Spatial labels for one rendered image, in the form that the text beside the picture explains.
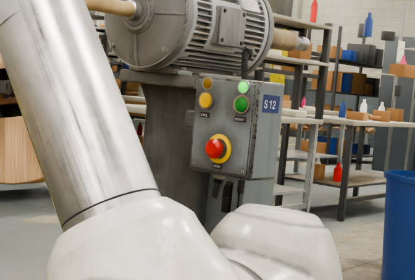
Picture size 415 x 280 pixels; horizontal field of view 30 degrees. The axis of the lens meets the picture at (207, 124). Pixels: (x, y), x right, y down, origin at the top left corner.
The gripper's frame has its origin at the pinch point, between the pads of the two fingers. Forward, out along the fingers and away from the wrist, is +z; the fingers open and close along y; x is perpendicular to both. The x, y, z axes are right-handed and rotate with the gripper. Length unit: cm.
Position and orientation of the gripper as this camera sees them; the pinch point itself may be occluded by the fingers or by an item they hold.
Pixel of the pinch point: (8, 91)
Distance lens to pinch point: 159.3
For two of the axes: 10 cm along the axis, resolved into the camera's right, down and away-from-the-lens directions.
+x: -0.3, -10.0, 0.5
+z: 6.1, 0.3, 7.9
